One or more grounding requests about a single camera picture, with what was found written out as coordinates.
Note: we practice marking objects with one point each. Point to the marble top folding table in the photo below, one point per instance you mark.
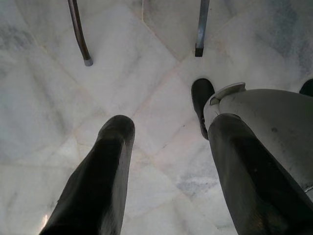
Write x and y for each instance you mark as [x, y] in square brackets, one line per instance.
[78, 31]

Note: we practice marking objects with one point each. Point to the black robot foot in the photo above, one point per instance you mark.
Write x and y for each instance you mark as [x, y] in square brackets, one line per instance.
[201, 95]
[307, 88]

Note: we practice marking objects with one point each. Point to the metal clothes rack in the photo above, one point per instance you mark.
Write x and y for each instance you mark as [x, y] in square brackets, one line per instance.
[202, 29]

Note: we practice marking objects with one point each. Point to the black right robot foot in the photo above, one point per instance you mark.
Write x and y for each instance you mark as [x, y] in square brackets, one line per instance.
[307, 88]

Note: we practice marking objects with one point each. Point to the black left robot foot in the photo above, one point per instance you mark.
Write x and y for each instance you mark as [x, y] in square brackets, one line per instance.
[201, 95]

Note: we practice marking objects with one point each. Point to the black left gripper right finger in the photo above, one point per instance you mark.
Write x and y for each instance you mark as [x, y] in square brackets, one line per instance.
[244, 183]

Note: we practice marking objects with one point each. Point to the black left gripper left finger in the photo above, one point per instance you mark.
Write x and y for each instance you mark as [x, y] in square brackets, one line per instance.
[107, 171]

